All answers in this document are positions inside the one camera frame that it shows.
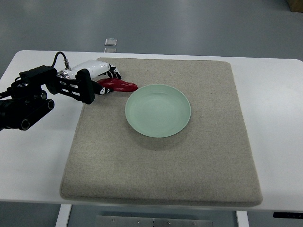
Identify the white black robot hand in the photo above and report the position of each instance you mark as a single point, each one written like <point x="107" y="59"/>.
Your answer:
<point x="95" y="68"/>

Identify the red pepper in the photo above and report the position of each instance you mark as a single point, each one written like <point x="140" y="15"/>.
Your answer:
<point x="117" y="85"/>

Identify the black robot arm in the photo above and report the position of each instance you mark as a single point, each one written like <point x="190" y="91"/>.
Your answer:
<point x="25" y="102"/>

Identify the light green plate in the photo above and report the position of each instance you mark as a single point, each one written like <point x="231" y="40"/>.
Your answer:
<point x="158" y="111"/>

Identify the floor outlet cover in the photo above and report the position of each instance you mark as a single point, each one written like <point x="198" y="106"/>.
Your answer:
<point x="110" y="42"/>

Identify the white table leg left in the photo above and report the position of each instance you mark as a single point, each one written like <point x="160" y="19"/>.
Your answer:
<point x="63" y="215"/>

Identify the white table leg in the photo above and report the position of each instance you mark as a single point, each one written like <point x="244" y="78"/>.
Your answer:
<point x="63" y="215"/>
<point x="242" y="219"/>

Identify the beige felt mat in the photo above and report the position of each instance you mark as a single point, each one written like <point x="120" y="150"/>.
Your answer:
<point x="190" y="148"/>

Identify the white table leg right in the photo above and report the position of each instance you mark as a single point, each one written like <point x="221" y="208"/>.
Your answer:
<point x="242" y="219"/>

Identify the cardboard box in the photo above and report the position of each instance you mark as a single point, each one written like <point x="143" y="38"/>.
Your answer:
<point x="295" y="5"/>

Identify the black table control panel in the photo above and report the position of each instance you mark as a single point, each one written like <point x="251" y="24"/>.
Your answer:
<point x="289" y="215"/>

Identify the metal bracket under table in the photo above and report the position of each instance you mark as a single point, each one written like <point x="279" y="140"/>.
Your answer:
<point x="118" y="221"/>

